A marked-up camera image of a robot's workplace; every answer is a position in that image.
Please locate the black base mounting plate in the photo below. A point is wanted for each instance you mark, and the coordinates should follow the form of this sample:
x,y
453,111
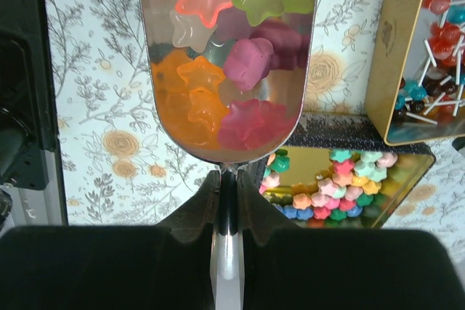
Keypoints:
x,y
32,187

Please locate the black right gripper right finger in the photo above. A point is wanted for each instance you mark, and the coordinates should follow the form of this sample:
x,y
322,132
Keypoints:
x,y
289,267

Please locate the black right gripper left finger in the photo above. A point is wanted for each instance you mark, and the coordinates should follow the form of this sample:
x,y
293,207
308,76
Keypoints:
x,y
163,266

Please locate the floral tablecloth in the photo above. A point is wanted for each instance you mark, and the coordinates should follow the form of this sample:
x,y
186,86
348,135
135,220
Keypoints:
x,y
119,166

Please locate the gold tin with lollipops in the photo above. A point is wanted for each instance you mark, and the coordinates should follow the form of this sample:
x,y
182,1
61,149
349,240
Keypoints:
x,y
416,85

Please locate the tin with star candies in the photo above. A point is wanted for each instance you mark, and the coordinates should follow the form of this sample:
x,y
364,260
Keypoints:
x,y
336,171

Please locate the silver metal scoop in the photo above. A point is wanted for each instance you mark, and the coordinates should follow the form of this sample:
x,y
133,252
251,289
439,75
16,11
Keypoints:
x,y
229,79

